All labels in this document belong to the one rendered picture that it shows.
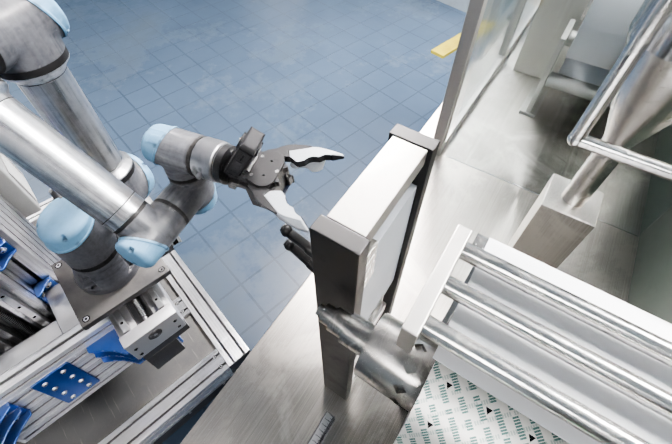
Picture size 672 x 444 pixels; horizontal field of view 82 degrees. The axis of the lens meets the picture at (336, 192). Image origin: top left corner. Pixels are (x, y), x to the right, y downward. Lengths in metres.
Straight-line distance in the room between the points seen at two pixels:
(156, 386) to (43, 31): 1.22
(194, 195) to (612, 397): 0.67
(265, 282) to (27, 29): 1.44
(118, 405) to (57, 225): 0.87
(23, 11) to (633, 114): 0.89
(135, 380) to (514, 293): 1.51
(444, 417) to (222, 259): 1.79
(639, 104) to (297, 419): 0.73
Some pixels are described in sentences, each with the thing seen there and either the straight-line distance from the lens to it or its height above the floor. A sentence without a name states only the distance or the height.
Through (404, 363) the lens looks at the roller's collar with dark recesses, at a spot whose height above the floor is 1.37.
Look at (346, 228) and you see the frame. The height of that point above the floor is 1.44.
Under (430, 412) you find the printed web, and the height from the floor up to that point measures 1.40.
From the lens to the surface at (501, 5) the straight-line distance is 0.93.
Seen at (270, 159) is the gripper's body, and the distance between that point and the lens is 0.65.
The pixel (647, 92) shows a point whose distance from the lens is 0.62.
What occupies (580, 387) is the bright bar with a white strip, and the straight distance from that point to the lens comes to 0.32.
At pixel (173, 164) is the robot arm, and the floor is 1.22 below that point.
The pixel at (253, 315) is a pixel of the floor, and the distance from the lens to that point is 1.88.
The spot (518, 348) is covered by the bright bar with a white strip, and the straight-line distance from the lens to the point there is 0.31.
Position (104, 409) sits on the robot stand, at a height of 0.21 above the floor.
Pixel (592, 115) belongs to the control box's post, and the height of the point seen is 1.45.
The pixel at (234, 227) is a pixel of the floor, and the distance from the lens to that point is 2.13.
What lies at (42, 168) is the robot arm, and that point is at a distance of 0.74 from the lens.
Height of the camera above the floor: 1.71
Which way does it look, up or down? 51 degrees down
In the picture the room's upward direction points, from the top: straight up
